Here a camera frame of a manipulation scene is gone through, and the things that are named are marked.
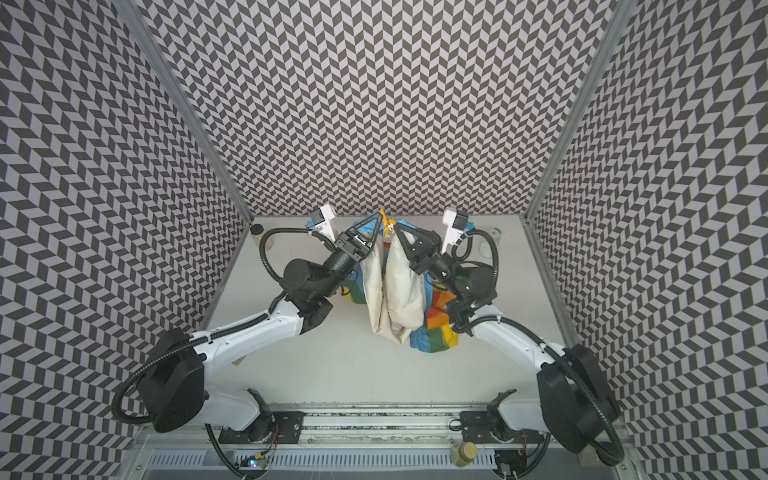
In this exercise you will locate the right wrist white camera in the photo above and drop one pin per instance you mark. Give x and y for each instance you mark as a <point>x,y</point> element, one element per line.
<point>456,223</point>

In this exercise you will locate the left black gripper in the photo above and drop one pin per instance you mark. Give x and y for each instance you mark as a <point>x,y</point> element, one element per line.
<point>350,246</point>

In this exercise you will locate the tan-lid jar on rail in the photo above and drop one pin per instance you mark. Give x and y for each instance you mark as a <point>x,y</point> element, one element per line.
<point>464,454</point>

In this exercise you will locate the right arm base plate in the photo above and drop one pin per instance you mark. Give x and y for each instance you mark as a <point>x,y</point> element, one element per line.
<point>483,427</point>

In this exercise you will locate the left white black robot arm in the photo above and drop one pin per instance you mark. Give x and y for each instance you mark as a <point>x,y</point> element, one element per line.
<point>177,385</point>

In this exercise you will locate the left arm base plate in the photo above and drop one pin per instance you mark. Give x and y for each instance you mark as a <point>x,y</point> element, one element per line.
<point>283,427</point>

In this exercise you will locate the rainbow coloured jacket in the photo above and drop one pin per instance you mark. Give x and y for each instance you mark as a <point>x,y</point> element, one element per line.
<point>403,307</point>

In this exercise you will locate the black-lid jar back left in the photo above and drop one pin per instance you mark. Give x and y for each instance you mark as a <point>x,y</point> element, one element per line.
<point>256,229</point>

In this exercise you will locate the small green circuit board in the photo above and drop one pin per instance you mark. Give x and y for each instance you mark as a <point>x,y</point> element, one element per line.
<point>258,461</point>

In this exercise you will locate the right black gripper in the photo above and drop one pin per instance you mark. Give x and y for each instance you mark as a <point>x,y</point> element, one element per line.
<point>426,249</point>

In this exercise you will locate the aluminium front rail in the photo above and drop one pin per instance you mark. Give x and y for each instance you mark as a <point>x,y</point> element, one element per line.
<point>362,425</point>

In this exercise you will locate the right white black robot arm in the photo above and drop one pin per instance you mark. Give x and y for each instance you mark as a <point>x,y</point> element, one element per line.
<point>575,405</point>

